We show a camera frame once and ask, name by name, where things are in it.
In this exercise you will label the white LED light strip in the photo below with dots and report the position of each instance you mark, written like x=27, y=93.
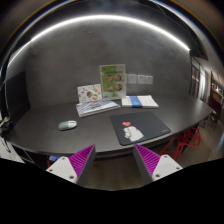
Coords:
x=100, y=18

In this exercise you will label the white wall socket panel right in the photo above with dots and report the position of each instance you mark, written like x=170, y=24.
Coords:
x=149, y=79

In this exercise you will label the white card with colourful drawings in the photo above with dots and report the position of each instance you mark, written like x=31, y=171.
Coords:
x=89, y=93

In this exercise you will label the white wall socket panel middle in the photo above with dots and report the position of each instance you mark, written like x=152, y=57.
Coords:
x=141, y=79

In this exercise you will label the white wall socket panel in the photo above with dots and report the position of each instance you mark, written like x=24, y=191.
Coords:
x=141, y=79
x=132, y=78
x=149, y=79

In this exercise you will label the black mouse pad heart print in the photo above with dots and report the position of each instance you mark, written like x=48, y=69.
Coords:
x=137, y=127

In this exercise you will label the striped grey white book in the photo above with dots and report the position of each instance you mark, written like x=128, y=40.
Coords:
x=95, y=107

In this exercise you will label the red metal chair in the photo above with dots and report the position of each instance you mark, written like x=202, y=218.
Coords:
x=190, y=137

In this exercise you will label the white book blue band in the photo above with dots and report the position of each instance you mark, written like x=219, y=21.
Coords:
x=145, y=101

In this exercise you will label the white wall socket panel left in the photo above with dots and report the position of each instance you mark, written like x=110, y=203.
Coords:
x=132, y=78

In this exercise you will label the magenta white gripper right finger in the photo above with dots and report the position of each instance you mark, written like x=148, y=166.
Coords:
x=152, y=166

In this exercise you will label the glass door with dark frame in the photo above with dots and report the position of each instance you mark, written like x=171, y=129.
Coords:
x=198, y=86

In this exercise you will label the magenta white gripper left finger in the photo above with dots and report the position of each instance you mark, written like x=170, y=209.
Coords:
x=75, y=168

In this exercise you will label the green poster with food pictures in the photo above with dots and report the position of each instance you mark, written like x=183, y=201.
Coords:
x=113, y=81

